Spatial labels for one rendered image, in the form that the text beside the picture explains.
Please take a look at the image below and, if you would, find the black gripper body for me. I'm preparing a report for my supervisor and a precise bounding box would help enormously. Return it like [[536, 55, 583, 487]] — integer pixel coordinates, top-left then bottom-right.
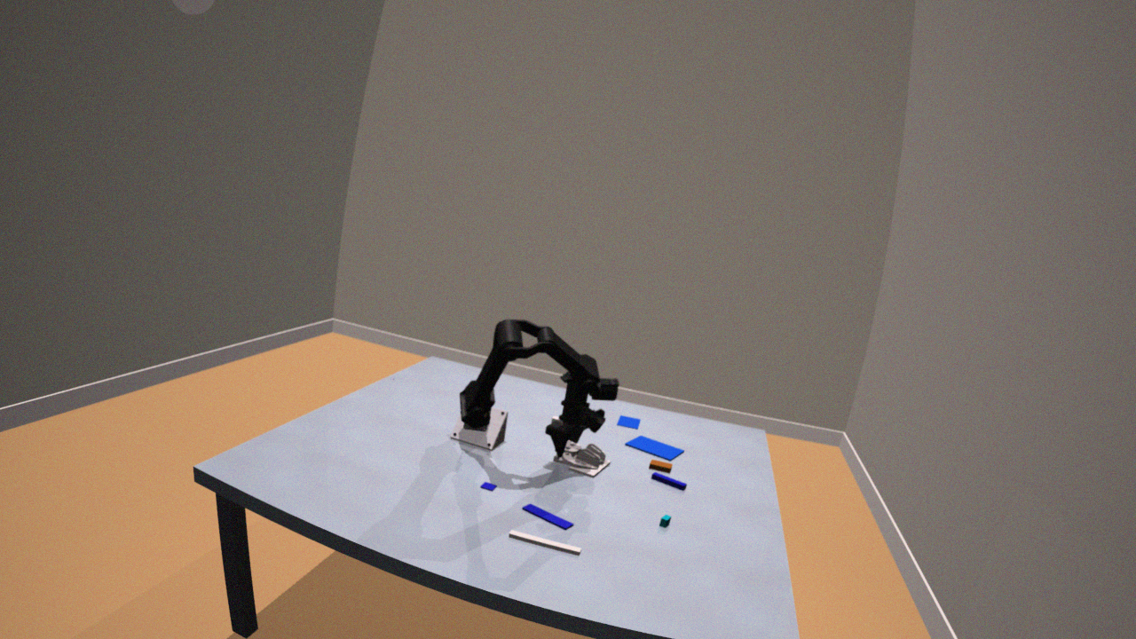
[[545, 398, 588, 440]]

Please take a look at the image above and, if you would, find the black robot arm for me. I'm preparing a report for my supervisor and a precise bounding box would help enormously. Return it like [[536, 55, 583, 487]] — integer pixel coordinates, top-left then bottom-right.
[[460, 320, 619, 432]]

